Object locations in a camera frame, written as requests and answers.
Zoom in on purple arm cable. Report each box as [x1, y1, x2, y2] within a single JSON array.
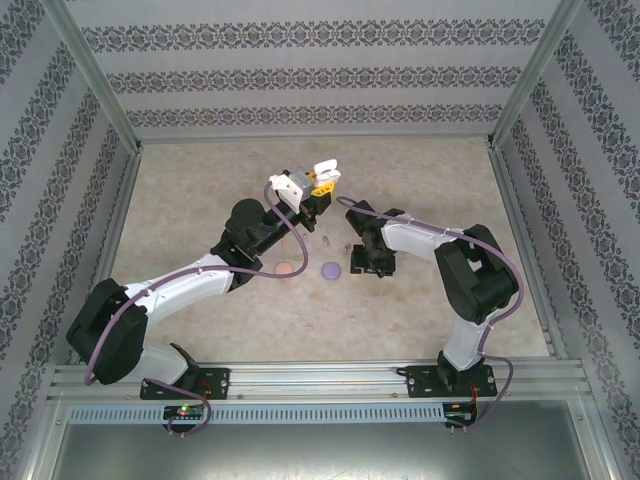
[[83, 180, 309, 440], [335, 195, 524, 436]]

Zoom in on grey slotted cable duct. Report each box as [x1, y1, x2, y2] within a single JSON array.
[[67, 402, 447, 426]]

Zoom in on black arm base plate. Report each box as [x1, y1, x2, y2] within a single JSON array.
[[402, 363, 500, 400], [138, 366, 232, 402]]

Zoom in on aluminium frame side rail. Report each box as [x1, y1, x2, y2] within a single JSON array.
[[67, 144, 146, 366], [485, 144, 570, 360]]

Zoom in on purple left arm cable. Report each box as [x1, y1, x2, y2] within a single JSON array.
[[83, 180, 309, 440]]

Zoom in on aluminium frame strut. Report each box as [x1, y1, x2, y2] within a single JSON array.
[[577, 397, 624, 480], [14, 394, 69, 480]]

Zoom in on aluminium frame post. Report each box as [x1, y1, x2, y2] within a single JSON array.
[[40, 0, 146, 152], [485, 0, 585, 151]]

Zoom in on white wall base strip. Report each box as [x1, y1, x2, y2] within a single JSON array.
[[137, 133, 494, 149]]

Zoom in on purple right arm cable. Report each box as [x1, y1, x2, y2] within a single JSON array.
[[335, 195, 524, 436]]

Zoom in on small circuit board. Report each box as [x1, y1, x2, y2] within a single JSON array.
[[443, 405, 480, 425], [162, 404, 206, 421]]

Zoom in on white earbud charging case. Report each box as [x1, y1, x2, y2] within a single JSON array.
[[312, 158, 345, 185]]

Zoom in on steel sheet panel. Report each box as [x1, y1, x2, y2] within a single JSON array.
[[47, 423, 604, 480]]

